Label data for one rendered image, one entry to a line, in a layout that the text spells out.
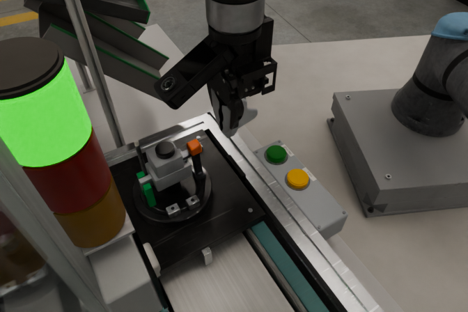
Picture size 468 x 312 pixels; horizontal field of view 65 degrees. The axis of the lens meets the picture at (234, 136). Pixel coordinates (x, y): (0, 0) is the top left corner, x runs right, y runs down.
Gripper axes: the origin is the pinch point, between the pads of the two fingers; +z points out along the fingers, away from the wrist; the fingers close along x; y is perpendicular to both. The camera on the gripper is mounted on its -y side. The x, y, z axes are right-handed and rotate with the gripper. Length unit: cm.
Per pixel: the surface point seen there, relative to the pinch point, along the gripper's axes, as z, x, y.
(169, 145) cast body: -2.1, 0.0, -9.7
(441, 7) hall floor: 108, 123, 278
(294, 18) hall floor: 108, 171, 161
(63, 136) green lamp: -30.4, -21.2, -21.6
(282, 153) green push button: 10.2, -2.3, 11.6
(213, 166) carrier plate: 10.4, 1.8, -1.6
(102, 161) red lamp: -25.9, -20.0, -20.2
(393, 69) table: 22, 15, 66
